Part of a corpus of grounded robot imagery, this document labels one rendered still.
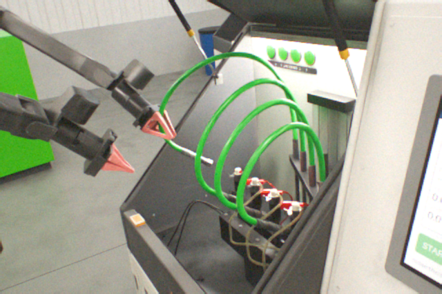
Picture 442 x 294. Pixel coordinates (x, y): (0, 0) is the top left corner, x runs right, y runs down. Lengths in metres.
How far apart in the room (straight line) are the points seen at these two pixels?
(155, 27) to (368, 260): 7.28
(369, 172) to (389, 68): 0.19
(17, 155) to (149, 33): 4.16
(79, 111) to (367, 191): 0.59
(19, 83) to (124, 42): 3.73
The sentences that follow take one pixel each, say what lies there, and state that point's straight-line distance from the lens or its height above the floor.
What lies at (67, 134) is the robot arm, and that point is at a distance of 0.95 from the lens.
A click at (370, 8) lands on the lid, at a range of 0.96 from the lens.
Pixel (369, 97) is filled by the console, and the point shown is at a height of 1.39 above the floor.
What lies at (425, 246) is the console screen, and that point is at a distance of 0.77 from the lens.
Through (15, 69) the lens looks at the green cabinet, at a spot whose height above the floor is 1.01.
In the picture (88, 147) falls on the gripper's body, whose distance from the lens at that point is 0.96.
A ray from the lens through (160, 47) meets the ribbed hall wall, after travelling 7.97.
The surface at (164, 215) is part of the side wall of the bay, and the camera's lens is 1.47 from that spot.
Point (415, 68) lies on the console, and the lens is 0.77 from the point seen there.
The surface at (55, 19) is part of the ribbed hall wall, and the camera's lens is 7.50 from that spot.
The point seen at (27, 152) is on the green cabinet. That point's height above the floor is 0.23.
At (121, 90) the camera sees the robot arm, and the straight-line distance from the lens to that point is 1.19.
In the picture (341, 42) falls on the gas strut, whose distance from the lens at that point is 0.82.
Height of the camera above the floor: 1.62
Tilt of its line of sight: 22 degrees down
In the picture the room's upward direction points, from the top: 6 degrees counter-clockwise
